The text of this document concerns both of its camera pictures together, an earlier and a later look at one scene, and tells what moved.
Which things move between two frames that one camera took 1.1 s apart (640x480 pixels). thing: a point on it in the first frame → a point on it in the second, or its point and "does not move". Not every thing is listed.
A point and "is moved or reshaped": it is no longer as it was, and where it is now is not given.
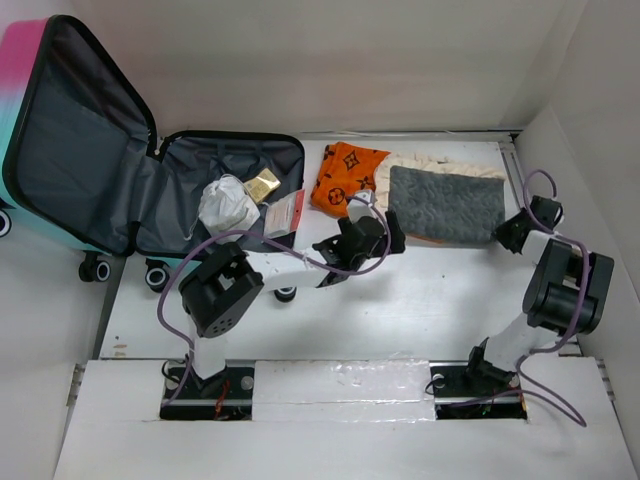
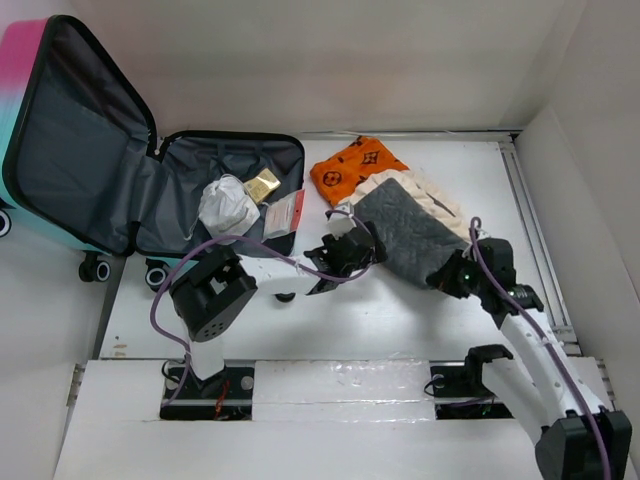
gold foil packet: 262,185 does not move
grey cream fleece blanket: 442,199 is moved or reshaped
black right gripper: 501,232 → 442,278
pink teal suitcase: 82,161 does not move
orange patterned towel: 345,170 is moved or reshaped
